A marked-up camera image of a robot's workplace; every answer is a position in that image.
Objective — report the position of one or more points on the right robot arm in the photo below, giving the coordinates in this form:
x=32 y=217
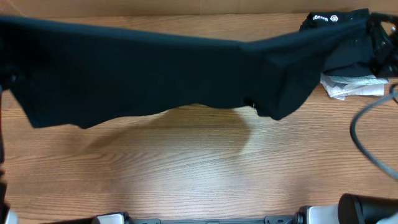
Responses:
x=355 y=208

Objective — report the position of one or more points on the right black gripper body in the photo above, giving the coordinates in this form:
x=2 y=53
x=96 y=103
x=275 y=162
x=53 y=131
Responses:
x=386 y=63

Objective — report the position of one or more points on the black t-shirt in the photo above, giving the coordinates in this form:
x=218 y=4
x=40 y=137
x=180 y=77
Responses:
x=83 y=75

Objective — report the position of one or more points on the folded black polo shirt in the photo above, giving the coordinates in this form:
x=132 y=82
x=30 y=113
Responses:
x=351 y=57

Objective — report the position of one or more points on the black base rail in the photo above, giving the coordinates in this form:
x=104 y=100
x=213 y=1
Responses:
x=288 y=219

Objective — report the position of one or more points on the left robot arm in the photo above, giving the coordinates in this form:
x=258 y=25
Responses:
x=10 y=217

